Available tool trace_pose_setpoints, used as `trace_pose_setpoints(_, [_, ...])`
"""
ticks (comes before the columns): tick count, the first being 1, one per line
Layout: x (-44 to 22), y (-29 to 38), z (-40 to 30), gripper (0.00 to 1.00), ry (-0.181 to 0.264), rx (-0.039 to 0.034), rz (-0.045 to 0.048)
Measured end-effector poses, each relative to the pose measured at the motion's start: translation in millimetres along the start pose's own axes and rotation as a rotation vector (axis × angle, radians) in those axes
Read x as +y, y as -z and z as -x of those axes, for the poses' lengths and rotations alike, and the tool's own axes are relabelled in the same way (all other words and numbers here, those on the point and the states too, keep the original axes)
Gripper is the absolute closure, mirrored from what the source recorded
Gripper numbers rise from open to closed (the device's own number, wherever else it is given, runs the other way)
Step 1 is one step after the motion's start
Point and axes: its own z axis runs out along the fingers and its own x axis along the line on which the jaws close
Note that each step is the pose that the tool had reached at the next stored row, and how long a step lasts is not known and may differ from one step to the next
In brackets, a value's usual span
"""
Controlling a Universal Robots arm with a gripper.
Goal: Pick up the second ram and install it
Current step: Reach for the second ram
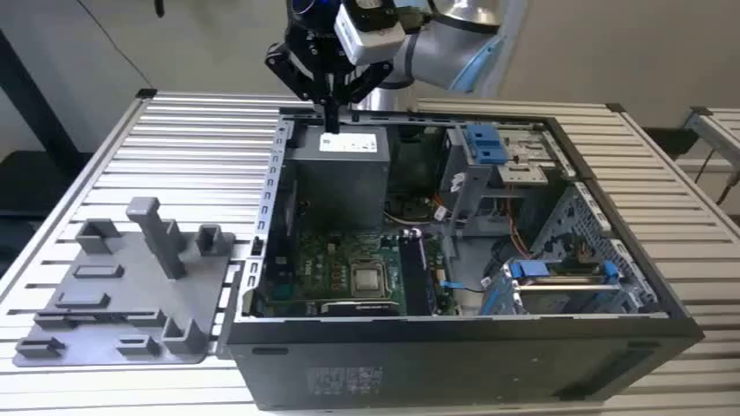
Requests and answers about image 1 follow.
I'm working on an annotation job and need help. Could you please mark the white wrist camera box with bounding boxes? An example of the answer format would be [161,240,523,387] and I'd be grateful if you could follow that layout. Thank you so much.
[333,0,405,66]

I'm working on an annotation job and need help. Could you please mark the metal slat side table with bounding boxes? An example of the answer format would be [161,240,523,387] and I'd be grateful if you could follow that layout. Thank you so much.
[675,106,740,174]

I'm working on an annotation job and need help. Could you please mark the hard disk in blue carrier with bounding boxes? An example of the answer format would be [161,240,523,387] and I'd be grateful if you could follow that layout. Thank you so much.
[501,258,623,315]

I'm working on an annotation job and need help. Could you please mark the green motherboard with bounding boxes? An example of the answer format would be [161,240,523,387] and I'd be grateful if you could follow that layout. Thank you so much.
[253,229,461,317]

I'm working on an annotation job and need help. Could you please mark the black graphics card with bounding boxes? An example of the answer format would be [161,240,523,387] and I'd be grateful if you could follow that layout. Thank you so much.
[317,300,401,317]

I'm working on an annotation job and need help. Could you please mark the blue plastic disk carrier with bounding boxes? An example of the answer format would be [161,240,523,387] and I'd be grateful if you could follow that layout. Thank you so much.
[465,123,505,166]

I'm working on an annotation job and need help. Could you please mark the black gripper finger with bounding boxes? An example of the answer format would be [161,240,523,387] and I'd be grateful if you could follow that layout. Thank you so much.
[264,41,333,132]
[331,62,396,133]

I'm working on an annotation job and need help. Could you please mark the silver CPU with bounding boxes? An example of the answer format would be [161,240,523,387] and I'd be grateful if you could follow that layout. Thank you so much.
[352,268,387,298]

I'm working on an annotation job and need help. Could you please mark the black open PC case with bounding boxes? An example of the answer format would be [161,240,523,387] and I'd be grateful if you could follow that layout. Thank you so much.
[221,106,707,413]

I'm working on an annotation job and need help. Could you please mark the grey plastic parts rack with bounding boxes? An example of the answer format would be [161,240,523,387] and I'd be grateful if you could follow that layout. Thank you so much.
[11,197,240,368]

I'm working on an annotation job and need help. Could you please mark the grey metal drive cage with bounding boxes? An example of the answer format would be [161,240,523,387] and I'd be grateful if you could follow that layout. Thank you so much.
[439,123,573,231]

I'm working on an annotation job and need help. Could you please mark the blue tipped black wire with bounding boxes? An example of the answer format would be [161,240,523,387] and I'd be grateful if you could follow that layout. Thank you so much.
[440,279,492,294]

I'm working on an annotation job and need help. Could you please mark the grey power supply unit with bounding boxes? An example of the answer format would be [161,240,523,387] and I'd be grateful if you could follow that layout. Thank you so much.
[285,125,395,231]

